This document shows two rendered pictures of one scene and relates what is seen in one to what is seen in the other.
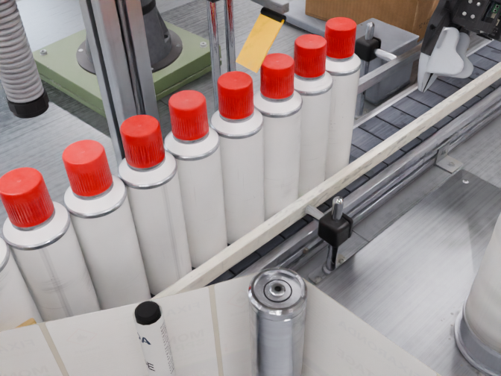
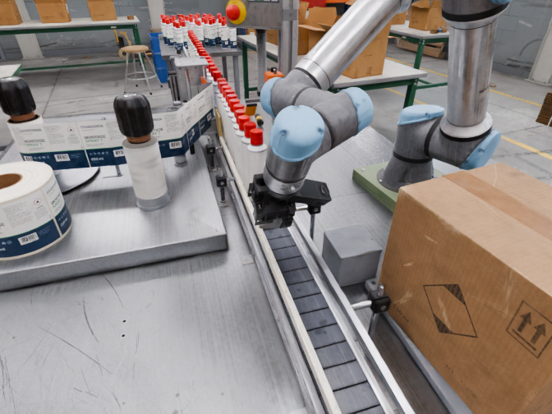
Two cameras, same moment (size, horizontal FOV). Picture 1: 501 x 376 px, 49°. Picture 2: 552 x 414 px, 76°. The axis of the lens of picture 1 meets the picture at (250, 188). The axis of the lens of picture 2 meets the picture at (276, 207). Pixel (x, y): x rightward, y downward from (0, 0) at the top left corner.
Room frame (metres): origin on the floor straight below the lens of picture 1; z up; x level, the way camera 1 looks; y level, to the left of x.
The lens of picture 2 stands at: (0.95, -0.85, 1.42)
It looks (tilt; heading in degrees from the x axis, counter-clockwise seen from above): 34 degrees down; 115
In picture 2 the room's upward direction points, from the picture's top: straight up
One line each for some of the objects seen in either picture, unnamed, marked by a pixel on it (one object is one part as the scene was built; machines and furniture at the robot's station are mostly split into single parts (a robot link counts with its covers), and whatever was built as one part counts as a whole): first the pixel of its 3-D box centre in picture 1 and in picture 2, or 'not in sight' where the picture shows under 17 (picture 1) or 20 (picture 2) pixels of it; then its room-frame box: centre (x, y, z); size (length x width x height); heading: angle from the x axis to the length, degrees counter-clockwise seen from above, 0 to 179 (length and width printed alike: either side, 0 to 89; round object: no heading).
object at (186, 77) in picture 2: not in sight; (196, 97); (0.11, 0.26, 1.01); 0.14 x 0.13 x 0.26; 131
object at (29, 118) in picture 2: not in sight; (28, 128); (-0.11, -0.26, 1.04); 0.09 x 0.09 x 0.29
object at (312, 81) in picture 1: (306, 124); (251, 158); (0.52, -0.07, 0.98); 0.05 x 0.05 x 0.20
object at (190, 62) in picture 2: not in sight; (190, 61); (0.10, 0.26, 1.14); 0.14 x 0.11 x 0.01; 131
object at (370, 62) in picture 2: not in sight; (357, 44); (0.33, 1.91, 0.97); 0.51 x 0.39 x 0.37; 52
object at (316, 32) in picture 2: not in sight; (333, 35); (0.06, 2.21, 0.96); 0.53 x 0.45 x 0.37; 49
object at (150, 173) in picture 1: (156, 212); (236, 131); (0.38, 0.09, 0.98); 0.05 x 0.05 x 0.20
